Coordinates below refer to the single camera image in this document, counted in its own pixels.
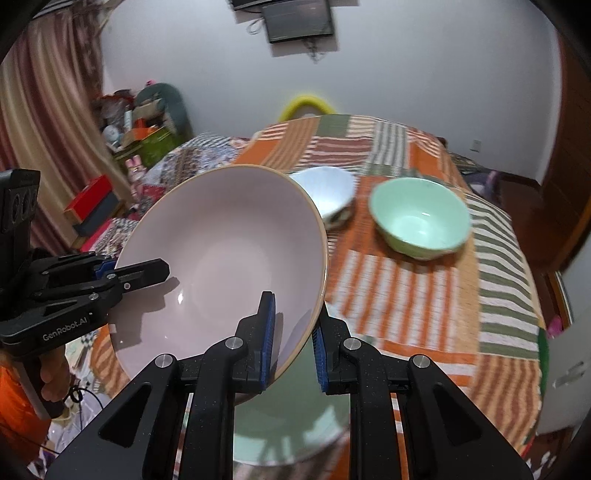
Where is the person's left hand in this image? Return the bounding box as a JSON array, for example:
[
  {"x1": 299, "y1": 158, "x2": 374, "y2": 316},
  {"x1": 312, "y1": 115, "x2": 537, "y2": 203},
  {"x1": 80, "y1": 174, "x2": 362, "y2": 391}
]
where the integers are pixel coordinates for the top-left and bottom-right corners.
[{"x1": 39, "y1": 344, "x2": 70, "y2": 402}]

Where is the wooden door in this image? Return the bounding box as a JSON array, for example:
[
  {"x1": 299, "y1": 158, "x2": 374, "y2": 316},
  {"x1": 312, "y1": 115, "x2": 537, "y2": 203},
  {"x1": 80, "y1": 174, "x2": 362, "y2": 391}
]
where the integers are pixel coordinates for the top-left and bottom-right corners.
[{"x1": 542, "y1": 37, "x2": 591, "y2": 273}]

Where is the green bowl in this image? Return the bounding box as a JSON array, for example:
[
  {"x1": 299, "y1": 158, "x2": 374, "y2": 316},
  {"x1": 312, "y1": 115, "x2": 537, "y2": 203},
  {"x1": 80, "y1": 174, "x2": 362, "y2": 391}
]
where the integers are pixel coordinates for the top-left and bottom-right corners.
[{"x1": 368, "y1": 178, "x2": 472, "y2": 261}]

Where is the green plate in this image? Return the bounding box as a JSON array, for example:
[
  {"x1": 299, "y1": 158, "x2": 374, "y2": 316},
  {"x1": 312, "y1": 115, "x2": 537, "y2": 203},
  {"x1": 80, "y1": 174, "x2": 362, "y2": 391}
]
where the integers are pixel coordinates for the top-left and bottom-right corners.
[{"x1": 233, "y1": 339, "x2": 352, "y2": 467}]

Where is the orange striped patchwork blanket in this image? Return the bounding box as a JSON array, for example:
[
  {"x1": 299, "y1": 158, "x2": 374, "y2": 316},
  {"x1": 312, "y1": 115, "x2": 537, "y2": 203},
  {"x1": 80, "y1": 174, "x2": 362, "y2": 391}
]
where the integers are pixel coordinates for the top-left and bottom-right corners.
[{"x1": 85, "y1": 114, "x2": 550, "y2": 480}]

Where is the yellow foam tube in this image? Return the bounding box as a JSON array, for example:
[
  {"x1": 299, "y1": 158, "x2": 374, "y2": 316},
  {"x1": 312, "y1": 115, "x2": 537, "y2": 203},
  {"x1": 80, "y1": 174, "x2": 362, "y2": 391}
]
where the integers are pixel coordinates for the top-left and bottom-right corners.
[{"x1": 281, "y1": 93, "x2": 335, "y2": 121}]

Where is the striped curtain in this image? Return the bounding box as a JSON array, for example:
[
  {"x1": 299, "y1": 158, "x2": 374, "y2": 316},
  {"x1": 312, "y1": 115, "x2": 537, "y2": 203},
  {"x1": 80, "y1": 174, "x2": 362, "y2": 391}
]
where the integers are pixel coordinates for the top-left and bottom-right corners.
[{"x1": 0, "y1": 21, "x2": 134, "y2": 259}]

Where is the white cabinet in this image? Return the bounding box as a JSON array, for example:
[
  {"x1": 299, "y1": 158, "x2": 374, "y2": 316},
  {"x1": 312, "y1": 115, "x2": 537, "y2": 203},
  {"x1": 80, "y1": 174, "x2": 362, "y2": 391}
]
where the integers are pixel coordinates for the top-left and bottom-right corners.
[{"x1": 538, "y1": 272, "x2": 591, "y2": 435}]

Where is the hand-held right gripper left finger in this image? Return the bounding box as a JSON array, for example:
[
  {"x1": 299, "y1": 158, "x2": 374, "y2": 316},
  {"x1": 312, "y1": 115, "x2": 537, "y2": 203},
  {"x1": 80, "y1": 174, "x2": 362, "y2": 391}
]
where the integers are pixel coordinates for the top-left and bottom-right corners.
[{"x1": 44, "y1": 291, "x2": 278, "y2": 480}]

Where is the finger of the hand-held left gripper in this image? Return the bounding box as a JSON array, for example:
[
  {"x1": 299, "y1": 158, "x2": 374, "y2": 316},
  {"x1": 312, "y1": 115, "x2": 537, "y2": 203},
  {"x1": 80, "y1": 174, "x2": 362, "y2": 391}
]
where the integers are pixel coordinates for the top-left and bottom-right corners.
[
  {"x1": 39, "y1": 258, "x2": 171, "y2": 310},
  {"x1": 30, "y1": 251, "x2": 117, "y2": 289}
]

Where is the black wall television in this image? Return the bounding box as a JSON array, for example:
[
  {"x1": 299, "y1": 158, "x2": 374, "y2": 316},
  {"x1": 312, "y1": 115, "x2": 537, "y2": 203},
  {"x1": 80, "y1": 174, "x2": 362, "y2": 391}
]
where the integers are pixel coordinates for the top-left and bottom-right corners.
[{"x1": 228, "y1": 0, "x2": 363, "y2": 11}]

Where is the pink bowl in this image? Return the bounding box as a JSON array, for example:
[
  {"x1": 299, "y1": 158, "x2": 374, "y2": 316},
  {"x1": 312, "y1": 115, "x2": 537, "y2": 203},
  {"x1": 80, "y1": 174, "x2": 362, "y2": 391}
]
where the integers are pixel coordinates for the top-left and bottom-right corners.
[{"x1": 110, "y1": 165, "x2": 329, "y2": 407}]

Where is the white spotted bowl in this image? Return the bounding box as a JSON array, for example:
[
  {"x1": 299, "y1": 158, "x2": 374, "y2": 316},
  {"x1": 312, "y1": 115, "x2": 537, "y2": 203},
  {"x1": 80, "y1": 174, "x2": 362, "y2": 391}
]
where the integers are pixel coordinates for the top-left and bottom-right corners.
[{"x1": 288, "y1": 166, "x2": 356, "y2": 232}]

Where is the thin black cable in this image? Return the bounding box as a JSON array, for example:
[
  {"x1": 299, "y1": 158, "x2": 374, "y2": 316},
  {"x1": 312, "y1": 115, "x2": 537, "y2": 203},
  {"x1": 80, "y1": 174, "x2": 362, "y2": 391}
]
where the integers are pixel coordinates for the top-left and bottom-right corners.
[{"x1": 44, "y1": 385, "x2": 105, "y2": 462}]

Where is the dark grey box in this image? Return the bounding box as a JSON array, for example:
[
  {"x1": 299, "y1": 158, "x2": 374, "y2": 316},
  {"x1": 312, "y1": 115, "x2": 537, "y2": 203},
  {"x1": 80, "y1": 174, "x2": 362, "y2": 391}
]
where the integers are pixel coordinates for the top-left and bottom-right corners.
[{"x1": 74, "y1": 194, "x2": 123, "y2": 236}]

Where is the red plastic bag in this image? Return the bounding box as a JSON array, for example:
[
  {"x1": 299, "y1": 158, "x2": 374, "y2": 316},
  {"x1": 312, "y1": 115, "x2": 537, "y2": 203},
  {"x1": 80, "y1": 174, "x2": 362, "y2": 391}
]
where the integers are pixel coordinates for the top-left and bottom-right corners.
[{"x1": 99, "y1": 90, "x2": 134, "y2": 116}]

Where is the green storage box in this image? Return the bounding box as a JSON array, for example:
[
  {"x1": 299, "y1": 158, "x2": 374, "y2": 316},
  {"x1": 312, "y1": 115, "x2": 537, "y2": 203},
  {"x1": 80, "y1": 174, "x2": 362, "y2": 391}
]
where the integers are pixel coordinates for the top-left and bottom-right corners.
[{"x1": 113, "y1": 127, "x2": 178, "y2": 169}]

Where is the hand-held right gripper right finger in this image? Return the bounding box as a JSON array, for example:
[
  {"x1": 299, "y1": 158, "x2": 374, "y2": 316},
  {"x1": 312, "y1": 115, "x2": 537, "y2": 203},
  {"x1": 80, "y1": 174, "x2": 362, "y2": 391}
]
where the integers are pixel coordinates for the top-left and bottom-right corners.
[{"x1": 311, "y1": 302, "x2": 534, "y2": 480}]

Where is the purple bag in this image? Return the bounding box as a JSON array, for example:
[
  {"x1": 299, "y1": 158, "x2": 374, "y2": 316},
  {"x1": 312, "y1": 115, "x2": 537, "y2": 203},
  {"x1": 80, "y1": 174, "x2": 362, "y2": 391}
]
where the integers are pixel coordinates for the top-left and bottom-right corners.
[{"x1": 466, "y1": 170, "x2": 502, "y2": 204}]

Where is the small black monitor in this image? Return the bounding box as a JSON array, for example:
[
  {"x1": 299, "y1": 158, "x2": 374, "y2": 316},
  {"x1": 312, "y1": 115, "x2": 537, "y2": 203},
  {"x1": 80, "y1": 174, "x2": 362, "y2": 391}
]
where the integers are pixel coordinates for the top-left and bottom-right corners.
[{"x1": 261, "y1": 0, "x2": 334, "y2": 44}]

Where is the red box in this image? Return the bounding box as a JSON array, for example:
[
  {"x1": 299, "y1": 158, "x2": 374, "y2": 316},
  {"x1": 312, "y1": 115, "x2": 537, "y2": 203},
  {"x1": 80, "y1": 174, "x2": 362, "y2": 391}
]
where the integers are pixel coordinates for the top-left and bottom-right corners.
[{"x1": 64, "y1": 175, "x2": 114, "y2": 222}]

